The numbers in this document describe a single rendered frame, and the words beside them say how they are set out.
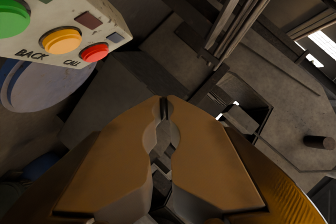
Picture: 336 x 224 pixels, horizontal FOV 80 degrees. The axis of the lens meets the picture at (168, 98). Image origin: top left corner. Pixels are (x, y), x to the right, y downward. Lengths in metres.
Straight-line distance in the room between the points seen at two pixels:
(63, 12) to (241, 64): 2.14
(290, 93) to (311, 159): 0.70
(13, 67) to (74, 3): 0.38
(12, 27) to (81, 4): 0.06
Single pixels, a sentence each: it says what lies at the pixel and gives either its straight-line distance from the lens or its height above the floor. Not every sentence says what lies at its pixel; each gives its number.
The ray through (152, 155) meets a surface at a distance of 3.32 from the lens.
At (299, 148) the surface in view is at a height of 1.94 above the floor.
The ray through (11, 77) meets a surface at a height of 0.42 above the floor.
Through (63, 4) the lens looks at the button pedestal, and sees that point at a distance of 0.22.
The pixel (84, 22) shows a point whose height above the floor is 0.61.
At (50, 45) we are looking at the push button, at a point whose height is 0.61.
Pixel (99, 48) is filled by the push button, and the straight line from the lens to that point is 0.31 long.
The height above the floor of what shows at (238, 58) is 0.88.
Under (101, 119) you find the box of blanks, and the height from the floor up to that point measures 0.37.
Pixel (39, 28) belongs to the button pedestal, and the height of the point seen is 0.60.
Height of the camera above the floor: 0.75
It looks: 3 degrees down
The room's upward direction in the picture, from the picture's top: 133 degrees clockwise
